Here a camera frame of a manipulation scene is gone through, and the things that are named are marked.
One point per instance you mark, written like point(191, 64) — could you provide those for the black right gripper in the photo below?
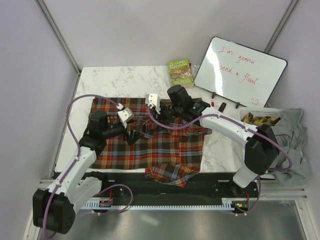
point(161, 116)

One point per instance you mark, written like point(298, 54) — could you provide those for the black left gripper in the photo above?
point(132, 138)

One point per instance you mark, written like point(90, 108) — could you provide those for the red brown plaid shirt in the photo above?
point(170, 157)

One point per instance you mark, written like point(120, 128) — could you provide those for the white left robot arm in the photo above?
point(55, 207)

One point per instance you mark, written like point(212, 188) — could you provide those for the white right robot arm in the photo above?
point(259, 142)

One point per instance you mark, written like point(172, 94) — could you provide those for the green treehouse paperback book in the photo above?
point(180, 73)

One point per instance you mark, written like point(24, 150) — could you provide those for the purple whiteboard eraser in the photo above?
point(222, 107)

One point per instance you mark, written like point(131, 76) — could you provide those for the black framed whiteboard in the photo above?
point(239, 73)

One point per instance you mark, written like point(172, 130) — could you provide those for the white plastic laundry basket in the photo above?
point(259, 111)

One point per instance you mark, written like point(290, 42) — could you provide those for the grey crumpled shirt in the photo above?
point(291, 135)

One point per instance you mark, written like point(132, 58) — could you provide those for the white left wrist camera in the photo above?
point(125, 116)

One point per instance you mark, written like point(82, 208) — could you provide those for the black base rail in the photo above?
point(204, 188)

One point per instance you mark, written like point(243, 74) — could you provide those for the white slotted cable duct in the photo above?
point(97, 204)

